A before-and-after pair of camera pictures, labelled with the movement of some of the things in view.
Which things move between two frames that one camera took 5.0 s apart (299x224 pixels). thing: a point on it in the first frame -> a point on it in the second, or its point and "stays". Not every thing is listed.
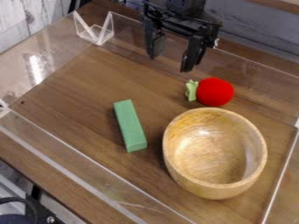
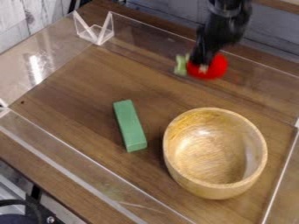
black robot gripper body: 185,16 -> 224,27
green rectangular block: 129,126 stays
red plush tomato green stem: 209,91 -> 215,69
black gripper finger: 192,52 -> 201,52
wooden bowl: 213,151 stays
